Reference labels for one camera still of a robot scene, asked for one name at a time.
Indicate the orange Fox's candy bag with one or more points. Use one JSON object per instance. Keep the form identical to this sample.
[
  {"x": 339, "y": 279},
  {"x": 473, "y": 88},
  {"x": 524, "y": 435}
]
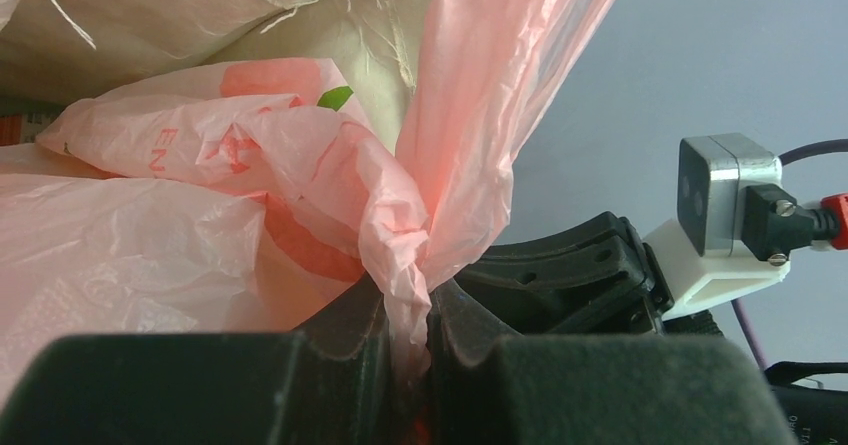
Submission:
[{"x": 23, "y": 128}]

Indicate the beige canvas tote bag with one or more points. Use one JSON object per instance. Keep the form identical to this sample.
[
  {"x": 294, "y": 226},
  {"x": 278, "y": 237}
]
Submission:
[{"x": 54, "y": 52}]

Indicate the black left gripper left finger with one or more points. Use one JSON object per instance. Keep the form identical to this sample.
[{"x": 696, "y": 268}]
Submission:
[{"x": 325, "y": 382}]

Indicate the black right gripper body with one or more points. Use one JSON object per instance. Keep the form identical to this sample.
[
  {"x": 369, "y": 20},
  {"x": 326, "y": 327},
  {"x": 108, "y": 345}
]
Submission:
[{"x": 599, "y": 277}]

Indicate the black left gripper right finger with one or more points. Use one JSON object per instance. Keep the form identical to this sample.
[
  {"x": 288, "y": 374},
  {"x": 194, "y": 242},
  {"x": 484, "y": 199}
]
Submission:
[{"x": 492, "y": 385}]

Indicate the pink plastic grocery bag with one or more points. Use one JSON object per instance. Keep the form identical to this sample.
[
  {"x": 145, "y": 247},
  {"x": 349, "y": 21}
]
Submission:
[{"x": 246, "y": 195}]

